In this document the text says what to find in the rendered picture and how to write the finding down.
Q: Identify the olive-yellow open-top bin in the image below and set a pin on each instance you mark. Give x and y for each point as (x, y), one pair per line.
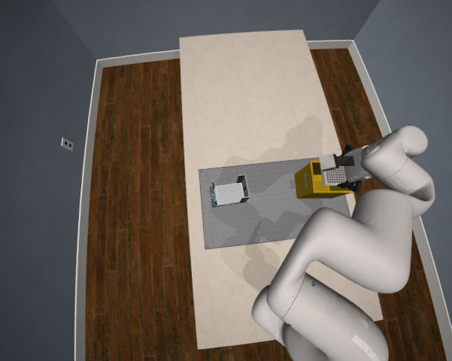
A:
(308, 179)

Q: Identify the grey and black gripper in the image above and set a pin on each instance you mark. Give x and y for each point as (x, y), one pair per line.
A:
(354, 173)

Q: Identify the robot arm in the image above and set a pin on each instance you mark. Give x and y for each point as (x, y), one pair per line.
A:
(372, 249)

